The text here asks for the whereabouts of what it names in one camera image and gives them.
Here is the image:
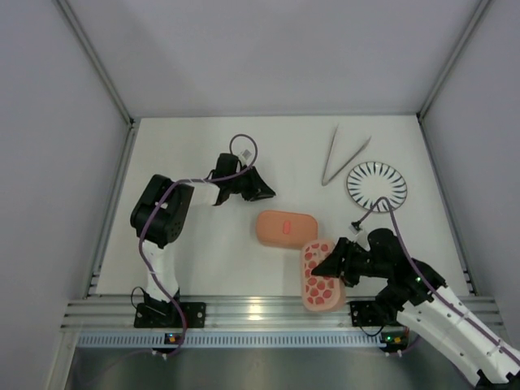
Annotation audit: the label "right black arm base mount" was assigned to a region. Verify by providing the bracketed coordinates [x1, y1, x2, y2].
[349, 300, 392, 327]

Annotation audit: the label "metal tongs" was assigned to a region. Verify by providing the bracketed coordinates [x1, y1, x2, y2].
[320, 123, 373, 188]

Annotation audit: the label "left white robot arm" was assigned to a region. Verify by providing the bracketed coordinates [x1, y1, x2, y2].
[130, 153, 276, 306]

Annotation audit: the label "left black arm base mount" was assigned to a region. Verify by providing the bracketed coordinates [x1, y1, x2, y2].
[133, 301, 206, 328]

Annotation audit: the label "left aluminium frame post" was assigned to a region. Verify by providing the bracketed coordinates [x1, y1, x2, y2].
[53, 0, 135, 128]

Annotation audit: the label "grey slotted cable duct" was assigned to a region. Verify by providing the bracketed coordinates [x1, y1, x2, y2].
[76, 331, 385, 349]

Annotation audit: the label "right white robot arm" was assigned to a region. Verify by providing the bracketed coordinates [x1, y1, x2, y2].
[301, 228, 519, 389]

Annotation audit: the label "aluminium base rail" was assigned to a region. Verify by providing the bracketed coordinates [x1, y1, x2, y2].
[60, 295, 503, 331]

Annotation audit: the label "pink box lid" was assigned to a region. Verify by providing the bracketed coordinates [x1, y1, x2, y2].
[300, 239, 345, 312]
[255, 210, 319, 239]

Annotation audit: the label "striped round plate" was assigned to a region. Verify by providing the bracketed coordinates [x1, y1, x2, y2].
[345, 162, 408, 214]

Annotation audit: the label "pink lunch box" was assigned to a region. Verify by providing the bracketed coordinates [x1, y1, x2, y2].
[258, 236, 318, 249]
[301, 278, 345, 312]

